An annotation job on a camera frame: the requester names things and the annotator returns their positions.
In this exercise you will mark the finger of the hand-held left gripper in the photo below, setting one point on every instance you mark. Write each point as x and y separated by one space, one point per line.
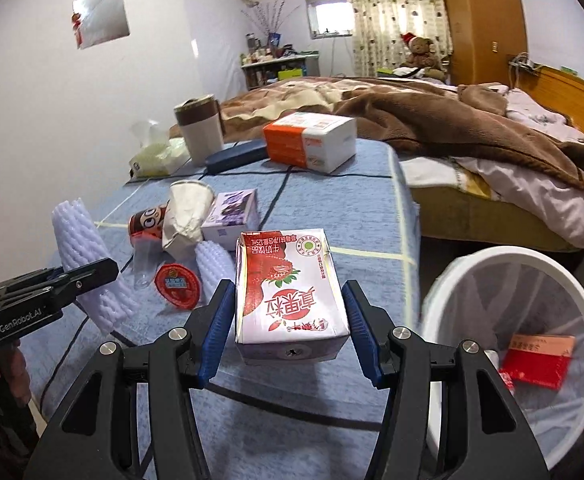
91 275

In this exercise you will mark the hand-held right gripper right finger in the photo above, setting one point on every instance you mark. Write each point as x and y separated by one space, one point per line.
367 332

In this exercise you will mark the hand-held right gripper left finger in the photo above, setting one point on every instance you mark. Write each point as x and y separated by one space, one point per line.
216 330

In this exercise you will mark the large white foam fruit net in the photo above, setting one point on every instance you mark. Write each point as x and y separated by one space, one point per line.
79 240

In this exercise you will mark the small clear plastic cup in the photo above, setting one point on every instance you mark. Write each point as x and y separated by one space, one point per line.
142 265

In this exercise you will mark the red lid jelly cup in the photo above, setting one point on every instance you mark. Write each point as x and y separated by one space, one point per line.
177 285

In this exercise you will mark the small white foam fruit net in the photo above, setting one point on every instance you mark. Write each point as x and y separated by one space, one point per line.
214 265

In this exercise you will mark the dark red drink can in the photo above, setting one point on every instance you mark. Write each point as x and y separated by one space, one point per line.
146 225

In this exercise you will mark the red strawberry milk carton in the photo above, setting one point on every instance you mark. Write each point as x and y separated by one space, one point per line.
292 300

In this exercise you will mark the small purple white box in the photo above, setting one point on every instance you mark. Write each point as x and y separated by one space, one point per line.
231 220

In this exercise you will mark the crushed paper cup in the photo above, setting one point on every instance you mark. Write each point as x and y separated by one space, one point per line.
186 215

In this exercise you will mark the clear plastic bottle red label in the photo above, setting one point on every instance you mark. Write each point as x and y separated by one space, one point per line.
497 367

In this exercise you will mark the red cardboard box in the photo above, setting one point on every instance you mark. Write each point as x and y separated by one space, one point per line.
537 362

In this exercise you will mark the white round trash bin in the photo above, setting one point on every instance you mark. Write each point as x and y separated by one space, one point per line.
572 305

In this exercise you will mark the blue plaid tablecloth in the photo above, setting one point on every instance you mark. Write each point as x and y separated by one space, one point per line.
347 210

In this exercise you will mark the yellow tissue pack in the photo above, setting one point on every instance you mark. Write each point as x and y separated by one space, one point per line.
156 160

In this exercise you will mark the dark blue case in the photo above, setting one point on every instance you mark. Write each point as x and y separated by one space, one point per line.
234 156

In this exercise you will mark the beige tumbler with brown band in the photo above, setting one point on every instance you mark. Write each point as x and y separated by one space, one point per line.
199 132

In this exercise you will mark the orange and white box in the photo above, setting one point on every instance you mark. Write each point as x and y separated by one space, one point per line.
302 142

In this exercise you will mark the brown fleece blanket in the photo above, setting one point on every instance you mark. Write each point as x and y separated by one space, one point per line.
447 125

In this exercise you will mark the pale pink quilt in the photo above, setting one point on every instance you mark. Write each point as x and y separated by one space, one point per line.
547 200

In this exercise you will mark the red hanging knot ornament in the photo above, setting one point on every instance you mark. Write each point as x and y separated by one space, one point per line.
76 30

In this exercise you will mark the green flat box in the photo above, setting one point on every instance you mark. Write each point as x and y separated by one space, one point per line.
389 71

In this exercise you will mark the cluttered shelf desk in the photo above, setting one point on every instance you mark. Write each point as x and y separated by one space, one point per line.
282 67

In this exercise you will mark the teddy bear with red hat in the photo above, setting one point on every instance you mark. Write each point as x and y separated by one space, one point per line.
419 52

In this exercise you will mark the vase of pink branches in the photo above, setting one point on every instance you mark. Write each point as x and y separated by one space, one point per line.
269 22

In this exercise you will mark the power strip with plugs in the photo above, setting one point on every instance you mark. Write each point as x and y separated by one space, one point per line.
524 65

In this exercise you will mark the wooden bed headboard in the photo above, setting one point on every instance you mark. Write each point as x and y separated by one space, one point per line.
567 90

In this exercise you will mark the small barred window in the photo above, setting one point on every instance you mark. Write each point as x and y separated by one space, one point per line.
329 15

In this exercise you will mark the heart print curtain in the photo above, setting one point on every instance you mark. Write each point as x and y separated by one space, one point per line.
397 5

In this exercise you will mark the wooden wardrobe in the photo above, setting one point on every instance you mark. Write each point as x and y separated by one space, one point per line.
482 20

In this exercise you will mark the silver wall mirror sheet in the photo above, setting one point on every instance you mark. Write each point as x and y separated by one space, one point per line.
104 20

